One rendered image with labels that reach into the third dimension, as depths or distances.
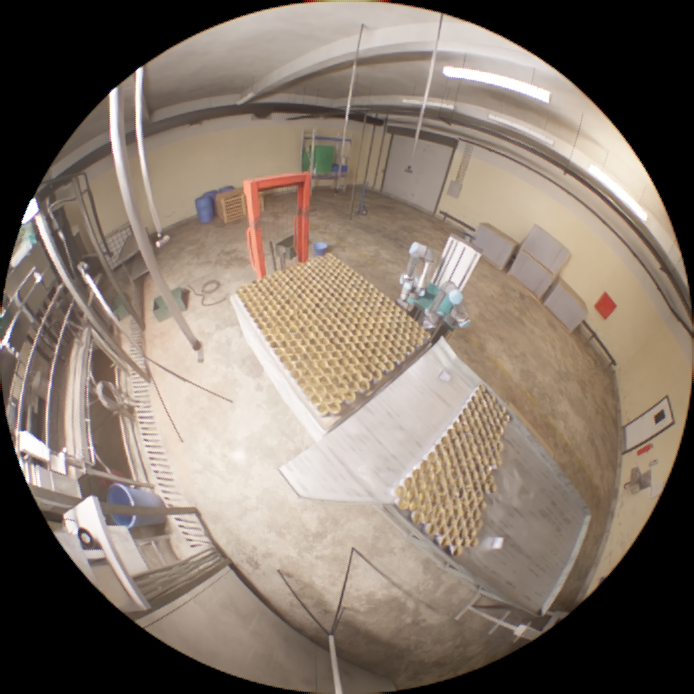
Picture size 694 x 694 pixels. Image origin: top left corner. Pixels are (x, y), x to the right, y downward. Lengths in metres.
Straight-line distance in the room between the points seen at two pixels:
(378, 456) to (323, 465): 0.33
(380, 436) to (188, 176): 9.30
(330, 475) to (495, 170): 9.83
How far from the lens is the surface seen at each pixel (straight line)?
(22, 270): 3.08
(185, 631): 1.79
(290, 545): 2.48
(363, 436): 1.34
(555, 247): 7.73
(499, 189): 9.59
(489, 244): 7.98
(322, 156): 9.79
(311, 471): 1.28
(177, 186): 9.30
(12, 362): 2.26
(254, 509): 2.47
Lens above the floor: 2.36
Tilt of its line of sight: 53 degrees down
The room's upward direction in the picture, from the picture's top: 11 degrees clockwise
